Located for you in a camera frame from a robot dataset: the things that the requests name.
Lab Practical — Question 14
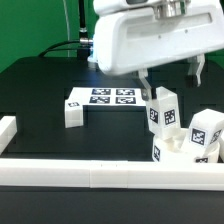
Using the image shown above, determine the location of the black cable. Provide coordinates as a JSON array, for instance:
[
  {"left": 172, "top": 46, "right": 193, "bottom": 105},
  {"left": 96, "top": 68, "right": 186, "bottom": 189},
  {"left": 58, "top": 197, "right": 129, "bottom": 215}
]
[{"left": 38, "top": 37, "right": 94, "bottom": 58}]

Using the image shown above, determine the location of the white thin cable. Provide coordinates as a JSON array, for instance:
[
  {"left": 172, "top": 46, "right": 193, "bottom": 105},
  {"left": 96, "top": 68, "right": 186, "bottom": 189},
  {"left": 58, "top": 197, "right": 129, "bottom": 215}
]
[{"left": 63, "top": 0, "right": 72, "bottom": 58}]

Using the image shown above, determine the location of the white marker sheet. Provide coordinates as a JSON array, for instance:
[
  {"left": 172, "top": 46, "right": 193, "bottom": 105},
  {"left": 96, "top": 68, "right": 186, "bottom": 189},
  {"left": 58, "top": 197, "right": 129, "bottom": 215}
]
[{"left": 69, "top": 87, "right": 145, "bottom": 106}]

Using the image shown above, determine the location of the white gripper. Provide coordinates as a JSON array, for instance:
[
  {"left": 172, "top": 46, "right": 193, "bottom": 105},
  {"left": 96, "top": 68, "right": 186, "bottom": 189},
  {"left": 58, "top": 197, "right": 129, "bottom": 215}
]
[{"left": 94, "top": 4, "right": 224, "bottom": 101}]

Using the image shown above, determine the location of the white left barrier wall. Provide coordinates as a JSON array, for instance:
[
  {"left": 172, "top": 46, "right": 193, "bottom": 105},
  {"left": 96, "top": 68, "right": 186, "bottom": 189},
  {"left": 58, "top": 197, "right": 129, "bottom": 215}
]
[{"left": 0, "top": 116, "right": 17, "bottom": 155}]

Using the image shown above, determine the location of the white round stool seat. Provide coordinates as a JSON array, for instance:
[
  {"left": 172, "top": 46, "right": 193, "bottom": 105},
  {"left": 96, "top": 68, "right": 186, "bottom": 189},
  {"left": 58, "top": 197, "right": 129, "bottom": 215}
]
[{"left": 152, "top": 128, "right": 220, "bottom": 163}]

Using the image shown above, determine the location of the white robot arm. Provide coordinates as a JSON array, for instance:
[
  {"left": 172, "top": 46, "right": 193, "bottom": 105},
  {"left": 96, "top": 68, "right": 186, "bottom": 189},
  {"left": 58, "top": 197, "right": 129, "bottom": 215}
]
[{"left": 93, "top": 0, "right": 224, "bottom": 101}]

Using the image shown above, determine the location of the white front barrier wall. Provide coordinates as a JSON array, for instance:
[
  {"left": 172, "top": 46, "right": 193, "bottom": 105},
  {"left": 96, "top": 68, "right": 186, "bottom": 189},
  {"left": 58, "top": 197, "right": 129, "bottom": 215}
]
[{"left": 0, "top": 158, "right": 224, "bottom": 191}]

